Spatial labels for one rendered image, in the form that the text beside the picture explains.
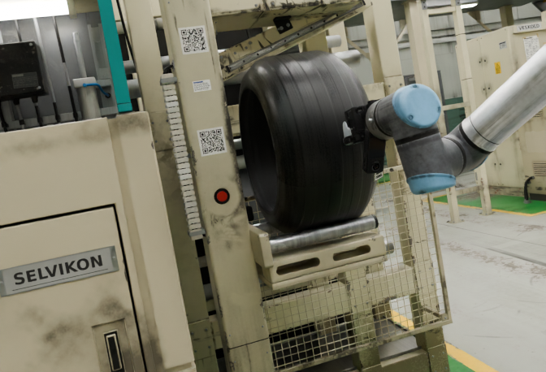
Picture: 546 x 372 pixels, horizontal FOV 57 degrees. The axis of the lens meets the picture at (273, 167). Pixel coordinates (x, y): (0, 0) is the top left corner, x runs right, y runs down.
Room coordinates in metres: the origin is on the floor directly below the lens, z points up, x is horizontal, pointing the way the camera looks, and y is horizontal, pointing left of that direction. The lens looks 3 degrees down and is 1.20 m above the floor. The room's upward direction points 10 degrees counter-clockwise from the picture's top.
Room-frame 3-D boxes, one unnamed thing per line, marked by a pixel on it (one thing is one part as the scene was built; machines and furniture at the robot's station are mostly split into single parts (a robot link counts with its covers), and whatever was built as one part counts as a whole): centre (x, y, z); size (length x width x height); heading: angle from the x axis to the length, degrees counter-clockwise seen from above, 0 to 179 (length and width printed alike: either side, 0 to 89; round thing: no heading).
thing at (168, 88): (1.46, 0.25, 1.19); 0.05 x 0.04 x 0.48; 15
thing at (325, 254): (1.46, -0.10, 0.84); 0.36 x 0.09 x 0.06; 105
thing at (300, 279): (1.59, -0.06, 0.80); 0.37 x 0.36 x 0.02; 15
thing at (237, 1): (1.91, -0.11, 1.71); 0.61 x 0.25 x 0.15; 105
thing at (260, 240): (1.55, 0.11, 0.90); 0.40 x 0.03 x 0.10; 15
